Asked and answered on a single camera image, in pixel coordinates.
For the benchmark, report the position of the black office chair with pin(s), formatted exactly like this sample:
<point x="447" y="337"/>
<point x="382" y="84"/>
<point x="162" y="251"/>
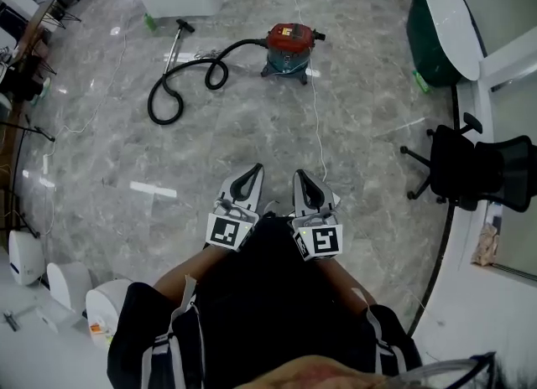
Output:
<point x="461" y="165"/>

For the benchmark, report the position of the crumpled beige bag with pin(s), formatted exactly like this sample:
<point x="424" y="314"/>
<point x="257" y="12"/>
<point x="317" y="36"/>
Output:
<point x="486" y="245"/>

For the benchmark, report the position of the small metal fixture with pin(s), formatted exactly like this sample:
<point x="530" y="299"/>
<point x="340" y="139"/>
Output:
<point x="11" y="320"/>

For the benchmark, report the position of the person's right forearm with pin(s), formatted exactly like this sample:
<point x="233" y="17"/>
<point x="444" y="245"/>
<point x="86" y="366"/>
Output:
<point x="344" y="280"/>

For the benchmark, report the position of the white power strip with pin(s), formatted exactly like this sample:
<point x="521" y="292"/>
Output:
<point x="45" y="164"/>

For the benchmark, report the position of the clear eyeglasses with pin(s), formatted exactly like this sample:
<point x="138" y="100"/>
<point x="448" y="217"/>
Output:
<point x="453" y="368"/>

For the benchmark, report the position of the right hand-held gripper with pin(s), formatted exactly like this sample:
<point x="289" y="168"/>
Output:
<point x="321" y="240"/>

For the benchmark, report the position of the person's black shirt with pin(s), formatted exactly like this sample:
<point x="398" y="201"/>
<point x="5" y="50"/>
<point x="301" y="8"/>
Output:
<point x="268" y="320"/>

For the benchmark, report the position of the green plastic bottle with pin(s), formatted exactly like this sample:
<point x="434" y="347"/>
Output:
<point x="420" y="81"/>
<point x="150" y="22"/>

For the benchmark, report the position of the person's black trousers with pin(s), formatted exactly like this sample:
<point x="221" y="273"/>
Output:
<point x="272" y="240"/>

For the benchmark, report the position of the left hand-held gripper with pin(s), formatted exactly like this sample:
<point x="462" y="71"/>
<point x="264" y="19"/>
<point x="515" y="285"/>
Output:
<point x="228" y="232"/>

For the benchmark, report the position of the person's left forearm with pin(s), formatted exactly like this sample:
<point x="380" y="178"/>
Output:
<point x="193" y="272"/>

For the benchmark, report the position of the red vacuum cleaner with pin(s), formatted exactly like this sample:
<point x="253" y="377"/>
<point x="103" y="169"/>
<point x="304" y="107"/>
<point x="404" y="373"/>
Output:
<point x="289" y="41"/>

